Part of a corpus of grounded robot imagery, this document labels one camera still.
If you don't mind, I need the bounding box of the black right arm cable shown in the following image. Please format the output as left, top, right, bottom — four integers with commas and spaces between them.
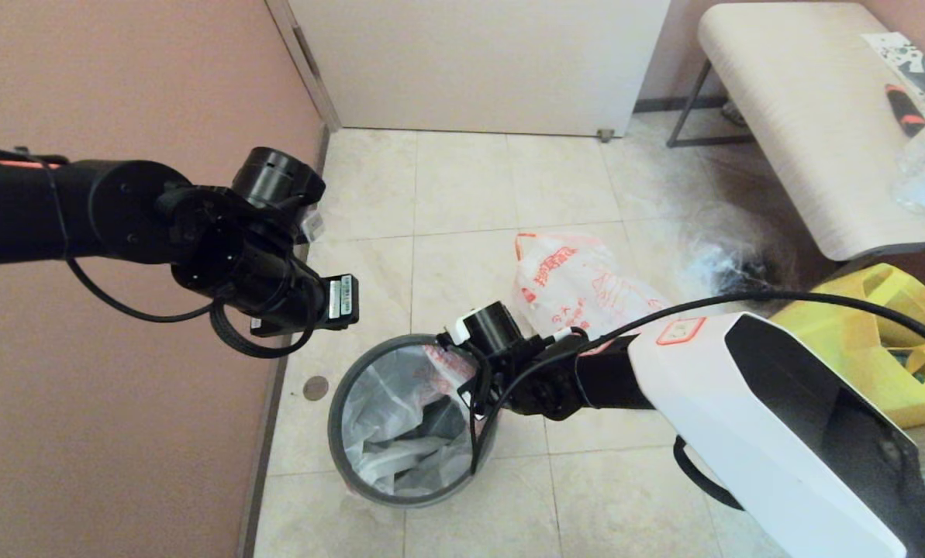
468, 289, 925, 512

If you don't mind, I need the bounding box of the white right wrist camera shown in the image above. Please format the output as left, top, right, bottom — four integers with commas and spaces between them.
447, 312, 478, 346

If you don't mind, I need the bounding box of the clear bag with dark contents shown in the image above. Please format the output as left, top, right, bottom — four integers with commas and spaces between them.
678, 205, 800, 299

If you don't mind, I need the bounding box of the white door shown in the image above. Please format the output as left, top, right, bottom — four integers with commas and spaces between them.
288, 0, 671, 140

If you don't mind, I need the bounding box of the black round trash bin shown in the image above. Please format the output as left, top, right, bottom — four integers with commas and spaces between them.
400, 395, 471, 474

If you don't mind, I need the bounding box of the white red-printed plastic bag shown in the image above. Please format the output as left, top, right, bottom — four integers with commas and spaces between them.
513, 231, 674, 342

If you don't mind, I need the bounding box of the grey bin rim ring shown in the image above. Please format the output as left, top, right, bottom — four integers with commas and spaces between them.
328, 333, 502, 510

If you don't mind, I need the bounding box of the black white printed leaflet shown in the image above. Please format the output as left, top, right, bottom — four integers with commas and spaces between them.
858, 33, 925, 108

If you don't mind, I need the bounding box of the beige door frame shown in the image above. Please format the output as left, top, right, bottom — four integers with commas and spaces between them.
265, 0, 343, 134

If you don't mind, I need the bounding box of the yellow fabric tote bag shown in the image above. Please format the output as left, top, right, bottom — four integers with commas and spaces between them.
772, 263, 925, 429

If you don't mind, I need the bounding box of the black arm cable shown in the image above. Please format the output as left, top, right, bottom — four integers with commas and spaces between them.
468, 289, 925, 512
0, 142, 319, 360

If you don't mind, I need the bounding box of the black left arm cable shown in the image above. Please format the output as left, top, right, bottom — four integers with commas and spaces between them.
0, 142, 319, 360

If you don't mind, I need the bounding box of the beige wooden table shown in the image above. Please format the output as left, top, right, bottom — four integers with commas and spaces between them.
666, 2, 925, 264

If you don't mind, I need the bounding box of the black orange tool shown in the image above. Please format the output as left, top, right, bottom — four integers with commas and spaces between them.
881, 84, 925, 139

